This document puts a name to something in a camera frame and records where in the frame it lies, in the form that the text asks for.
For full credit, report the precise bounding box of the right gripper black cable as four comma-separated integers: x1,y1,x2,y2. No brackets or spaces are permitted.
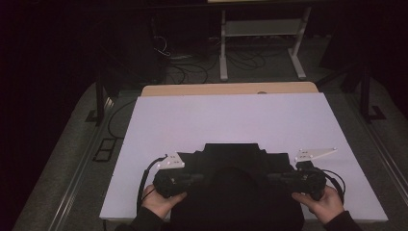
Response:
317,168,347,206

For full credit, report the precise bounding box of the person's left hand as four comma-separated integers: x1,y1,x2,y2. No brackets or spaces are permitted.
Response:
141,184,189,220

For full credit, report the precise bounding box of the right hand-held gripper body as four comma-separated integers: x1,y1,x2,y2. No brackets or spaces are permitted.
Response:
287,147,339,201

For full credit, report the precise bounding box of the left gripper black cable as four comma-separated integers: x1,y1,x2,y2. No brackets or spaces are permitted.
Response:
137,154,168,215

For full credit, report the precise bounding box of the white cable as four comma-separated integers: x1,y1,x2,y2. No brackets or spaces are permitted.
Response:
152,35,171,58

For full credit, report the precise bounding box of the metal floor rail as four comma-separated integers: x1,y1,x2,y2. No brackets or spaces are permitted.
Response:
47,95,117,231
345,92,408,206

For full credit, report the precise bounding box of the white metal stand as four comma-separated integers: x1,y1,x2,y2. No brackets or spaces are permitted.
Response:
218,6,313,82

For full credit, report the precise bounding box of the white table cover sheet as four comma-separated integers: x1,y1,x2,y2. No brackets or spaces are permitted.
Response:
99,92,389,223

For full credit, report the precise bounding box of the black metal stand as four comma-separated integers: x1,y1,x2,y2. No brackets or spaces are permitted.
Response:
316,61,388,125

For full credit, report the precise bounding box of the person's right hand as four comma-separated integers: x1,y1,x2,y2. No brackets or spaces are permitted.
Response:
291,185,345,225

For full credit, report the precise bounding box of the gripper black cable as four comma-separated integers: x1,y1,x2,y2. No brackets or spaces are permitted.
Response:
317,168,347,206
137,154,168,215

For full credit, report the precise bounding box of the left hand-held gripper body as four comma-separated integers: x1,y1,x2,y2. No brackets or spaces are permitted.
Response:
152,152,191,199

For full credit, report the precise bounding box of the black tank top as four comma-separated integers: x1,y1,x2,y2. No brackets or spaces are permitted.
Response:
177,142,295,186

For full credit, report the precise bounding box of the light wooden table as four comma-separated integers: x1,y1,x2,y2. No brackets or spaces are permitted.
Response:
140,81,319,97

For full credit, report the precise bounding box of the person's head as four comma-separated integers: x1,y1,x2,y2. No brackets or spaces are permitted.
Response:
168,167,305,231

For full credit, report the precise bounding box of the black floor socket frame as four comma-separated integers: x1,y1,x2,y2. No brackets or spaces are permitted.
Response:
91,137,117,164

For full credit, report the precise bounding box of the thin black floor cable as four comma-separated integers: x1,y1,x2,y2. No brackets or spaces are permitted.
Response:
107,99,138,141

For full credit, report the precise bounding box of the black floor cable bundle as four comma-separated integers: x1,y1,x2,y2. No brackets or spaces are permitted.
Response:
226,47,268,71
166,54,214,85

